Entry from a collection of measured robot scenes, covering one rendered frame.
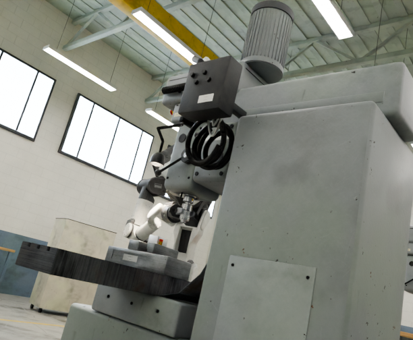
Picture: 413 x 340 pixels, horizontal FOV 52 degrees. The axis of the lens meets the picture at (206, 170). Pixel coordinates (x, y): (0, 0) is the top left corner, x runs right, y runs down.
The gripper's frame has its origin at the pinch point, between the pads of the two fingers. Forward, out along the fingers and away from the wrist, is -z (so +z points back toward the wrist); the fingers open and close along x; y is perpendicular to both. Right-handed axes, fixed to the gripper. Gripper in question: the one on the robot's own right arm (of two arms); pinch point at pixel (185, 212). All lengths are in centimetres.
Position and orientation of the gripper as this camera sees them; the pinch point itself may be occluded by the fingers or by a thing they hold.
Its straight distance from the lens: 189.3
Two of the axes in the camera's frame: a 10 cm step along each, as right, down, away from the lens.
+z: -4.8, 1.3, 8.7
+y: -2.3, 9.4, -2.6
